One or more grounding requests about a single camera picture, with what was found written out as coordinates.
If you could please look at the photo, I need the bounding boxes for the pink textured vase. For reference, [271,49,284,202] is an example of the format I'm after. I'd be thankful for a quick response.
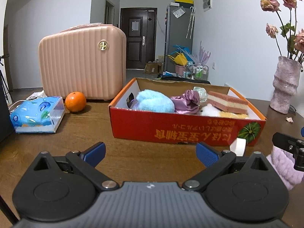
[269,56,302,114]

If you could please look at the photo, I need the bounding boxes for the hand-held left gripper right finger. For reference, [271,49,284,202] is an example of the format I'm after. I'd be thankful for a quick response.
[182,142,271,192]

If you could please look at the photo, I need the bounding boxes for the side door frame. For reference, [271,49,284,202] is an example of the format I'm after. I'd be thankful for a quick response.
[104,0,115,25]

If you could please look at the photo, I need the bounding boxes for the clear folded umbrella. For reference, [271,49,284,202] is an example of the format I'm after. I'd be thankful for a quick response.
[186,7,196,39]

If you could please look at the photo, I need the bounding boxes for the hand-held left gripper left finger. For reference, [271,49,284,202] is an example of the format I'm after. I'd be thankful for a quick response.
[30,142,119,192]

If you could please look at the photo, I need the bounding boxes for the red cardboard box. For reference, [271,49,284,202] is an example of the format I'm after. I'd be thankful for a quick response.
[108,77,267,147]

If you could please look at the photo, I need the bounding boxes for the purple feather decoration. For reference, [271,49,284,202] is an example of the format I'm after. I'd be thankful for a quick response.
[192,41,212,65]

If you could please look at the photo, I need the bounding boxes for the wire cart with bottles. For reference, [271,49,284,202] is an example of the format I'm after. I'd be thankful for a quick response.
[186,61,209,81]

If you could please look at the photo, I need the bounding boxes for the orange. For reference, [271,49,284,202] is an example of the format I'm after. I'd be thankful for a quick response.
[65,91,87,112]

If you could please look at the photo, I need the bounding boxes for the pink ribbed suitcase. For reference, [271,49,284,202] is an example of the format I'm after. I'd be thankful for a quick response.
[38,23,127,101]

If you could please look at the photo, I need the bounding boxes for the pale green mesh bath ball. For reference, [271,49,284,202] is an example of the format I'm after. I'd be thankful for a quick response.
[193,87,208,104]

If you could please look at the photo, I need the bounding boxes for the bunch of dried roses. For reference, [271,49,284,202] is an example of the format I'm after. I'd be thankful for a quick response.
[260,0,304,63]

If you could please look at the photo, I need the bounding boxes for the dark brown entrance door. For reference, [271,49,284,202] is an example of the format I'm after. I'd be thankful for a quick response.
[120,8,158,70]

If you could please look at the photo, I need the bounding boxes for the black tripod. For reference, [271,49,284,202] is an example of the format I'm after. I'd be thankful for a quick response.
[0,55,11,104]

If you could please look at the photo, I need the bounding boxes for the light blue fluffy scrunchie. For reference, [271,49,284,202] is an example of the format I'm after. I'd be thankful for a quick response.
[135,89,175,113]

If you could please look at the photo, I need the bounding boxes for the black paper bag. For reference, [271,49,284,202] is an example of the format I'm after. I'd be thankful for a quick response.
[0,69,15,143]

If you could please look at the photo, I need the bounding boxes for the blue tissue pack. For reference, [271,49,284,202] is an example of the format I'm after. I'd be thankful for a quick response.
[10,96,65,134]

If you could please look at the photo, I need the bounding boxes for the white sheep plush toy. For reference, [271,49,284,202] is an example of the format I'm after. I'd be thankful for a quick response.
[199,103,250,119]

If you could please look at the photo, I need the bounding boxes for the white cable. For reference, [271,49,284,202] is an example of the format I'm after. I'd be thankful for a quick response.
[9,91,45,111]

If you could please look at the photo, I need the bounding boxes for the blue and yellow plastic toy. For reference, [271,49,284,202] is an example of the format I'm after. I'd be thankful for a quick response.
[167,45,193,66]

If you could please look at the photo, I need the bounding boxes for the purple fluffy headband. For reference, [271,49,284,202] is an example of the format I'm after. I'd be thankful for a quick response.
[266,144,304,190]

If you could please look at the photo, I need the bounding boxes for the clear plastic bag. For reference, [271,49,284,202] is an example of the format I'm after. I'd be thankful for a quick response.
[172,6,186,18]

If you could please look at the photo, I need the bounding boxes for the grey refrigerator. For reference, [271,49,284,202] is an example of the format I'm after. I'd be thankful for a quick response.
[165,3,194,73]

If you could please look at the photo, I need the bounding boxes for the pink layered sponge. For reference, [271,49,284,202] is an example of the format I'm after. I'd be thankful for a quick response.
[207,91,249,114]

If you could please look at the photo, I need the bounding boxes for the purple satin scrunchie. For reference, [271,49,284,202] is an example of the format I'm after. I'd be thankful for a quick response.
[170,90,201,115]

